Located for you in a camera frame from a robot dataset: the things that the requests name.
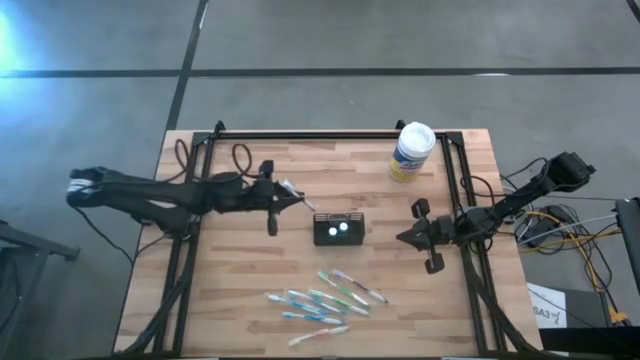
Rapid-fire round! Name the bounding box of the white paper sign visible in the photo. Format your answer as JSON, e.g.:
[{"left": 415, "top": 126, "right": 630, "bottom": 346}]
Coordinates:
[{"left": 527, "top": 282, "right": 569, "bottom": 330}]

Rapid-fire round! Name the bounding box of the white cable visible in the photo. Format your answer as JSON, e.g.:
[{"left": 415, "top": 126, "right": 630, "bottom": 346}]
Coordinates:
[{"left": 517, "top": 214, "right": 621, "bottom": 246}]

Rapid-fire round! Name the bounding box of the dark grey equipment box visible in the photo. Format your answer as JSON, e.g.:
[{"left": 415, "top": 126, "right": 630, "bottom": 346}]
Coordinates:
[{"left": 538, "top": 288, "right": 640, "bottom": 359}]

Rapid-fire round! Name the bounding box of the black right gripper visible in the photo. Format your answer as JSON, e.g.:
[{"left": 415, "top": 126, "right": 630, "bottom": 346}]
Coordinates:
[{"left": 397, "top": 198, "right": 456, "bottom": 275}]

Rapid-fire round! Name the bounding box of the blue toothbrush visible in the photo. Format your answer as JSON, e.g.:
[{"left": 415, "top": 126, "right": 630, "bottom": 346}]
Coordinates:
[
  {"left": 281, "top": 312, "right": 345, "bottom": 325},
  {"left": 286, "top": 289, "right": 349, "bottom": 315},
  {"left": 266, "top": 293, "right": 329, "bottom": 316}
]

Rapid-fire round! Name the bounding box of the black metal stand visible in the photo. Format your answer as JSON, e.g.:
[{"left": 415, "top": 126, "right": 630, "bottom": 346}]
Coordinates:
[{"left": 0, "top": 219, "right": 81, "bottom": 360}]

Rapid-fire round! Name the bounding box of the yellow cable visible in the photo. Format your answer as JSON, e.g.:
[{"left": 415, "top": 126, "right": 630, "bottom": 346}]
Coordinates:
[{"left": 519, "top": 209, "right": 631, "bottom": 326}]

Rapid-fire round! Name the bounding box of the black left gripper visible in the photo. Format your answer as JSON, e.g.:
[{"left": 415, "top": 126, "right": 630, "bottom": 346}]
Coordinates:
[{"left": 243, "top": 159, "right": 304, "bottom": 237}]

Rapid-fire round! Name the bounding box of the Lysol wipes canister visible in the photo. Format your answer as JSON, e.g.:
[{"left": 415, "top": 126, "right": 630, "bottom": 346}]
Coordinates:
[{"left": 388, "top": 121, "right": 437, "bottom": 184}]

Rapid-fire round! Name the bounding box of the black monitor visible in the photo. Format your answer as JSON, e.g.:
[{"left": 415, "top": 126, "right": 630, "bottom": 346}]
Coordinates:
[{"left": 613, "top": 197, "right": 640, "bottom": 296}]

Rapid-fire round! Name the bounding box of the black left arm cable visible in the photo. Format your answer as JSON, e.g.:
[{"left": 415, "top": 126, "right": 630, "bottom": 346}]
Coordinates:
[{"left": 172, "top": 138, "right": 261, "bottom": 184}]

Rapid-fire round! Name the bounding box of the black metal table frame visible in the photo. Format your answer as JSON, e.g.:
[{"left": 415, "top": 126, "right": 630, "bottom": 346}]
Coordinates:
[{"left": 117, "top": 119, "right": 544, "bottom": 359}]

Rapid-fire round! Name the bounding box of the purple toothbrush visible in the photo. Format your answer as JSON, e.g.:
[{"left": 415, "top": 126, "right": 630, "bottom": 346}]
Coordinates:
[
  {"left": 278, "top": 178, "right": 317, "bottom": 211},
  {"left": 332, "top": 269, "right": 390, "bottom": 305}
]

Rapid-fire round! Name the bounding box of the black floor cable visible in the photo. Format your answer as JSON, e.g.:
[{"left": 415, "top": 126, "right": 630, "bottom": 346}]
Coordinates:
[{"left": 74, "top": 204, "right": 136, "bottom": 266}]

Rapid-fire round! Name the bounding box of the green toothbrush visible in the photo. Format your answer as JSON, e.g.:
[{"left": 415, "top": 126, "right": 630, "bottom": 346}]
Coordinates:
[
  {"left": 317, "top": 270, "right": 371, "bottom": 307},
  {"left": 308, "top": 288, "right": 370, "bottom": 316}
]

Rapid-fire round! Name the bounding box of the black wire caddy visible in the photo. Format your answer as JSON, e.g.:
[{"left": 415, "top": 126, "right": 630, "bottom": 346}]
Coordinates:
[{"left": 313, "top": 212, "right": 366, "bottom": 247}]

